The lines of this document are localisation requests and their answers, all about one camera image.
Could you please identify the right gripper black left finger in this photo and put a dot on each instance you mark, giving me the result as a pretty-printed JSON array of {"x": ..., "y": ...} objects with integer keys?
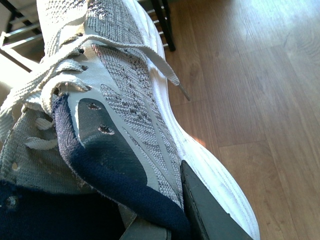
[{"x": 136, "y": 228}]

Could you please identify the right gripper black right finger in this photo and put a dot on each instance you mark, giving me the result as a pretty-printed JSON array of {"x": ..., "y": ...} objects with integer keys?
[{"x": 208, "y": 219}]

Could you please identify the grey knit sneaker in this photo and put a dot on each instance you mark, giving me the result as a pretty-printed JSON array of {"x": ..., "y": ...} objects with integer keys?
[{"x": 92, "y": 127}]

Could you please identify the black metal shoe rack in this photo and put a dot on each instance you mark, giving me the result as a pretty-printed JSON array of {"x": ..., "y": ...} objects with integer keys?
[{"x": 21, "y": 40}]

